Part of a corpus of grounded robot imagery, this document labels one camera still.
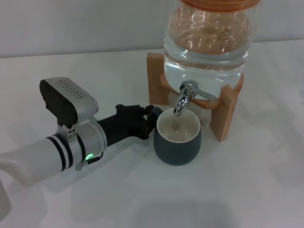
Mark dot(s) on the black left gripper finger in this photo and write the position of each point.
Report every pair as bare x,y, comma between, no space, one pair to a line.
150,126
147,110

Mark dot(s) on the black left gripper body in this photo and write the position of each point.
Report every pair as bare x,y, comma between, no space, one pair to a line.
123,126

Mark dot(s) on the dark grey ceramic cup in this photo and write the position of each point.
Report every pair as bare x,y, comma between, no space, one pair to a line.
177,149

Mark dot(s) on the chrome faucet with lever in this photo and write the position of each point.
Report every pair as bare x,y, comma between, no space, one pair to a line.
183,101

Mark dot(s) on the wooden dispenser stand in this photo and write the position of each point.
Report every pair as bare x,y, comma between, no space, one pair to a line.
155,80

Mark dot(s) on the glass water dispenser jar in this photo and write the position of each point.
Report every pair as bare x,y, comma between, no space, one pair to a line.
206,59

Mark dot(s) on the orange dispenser lid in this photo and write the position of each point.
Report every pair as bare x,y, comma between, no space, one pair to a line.
218,4

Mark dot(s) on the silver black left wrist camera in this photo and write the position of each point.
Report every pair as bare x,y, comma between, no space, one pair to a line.
71,95

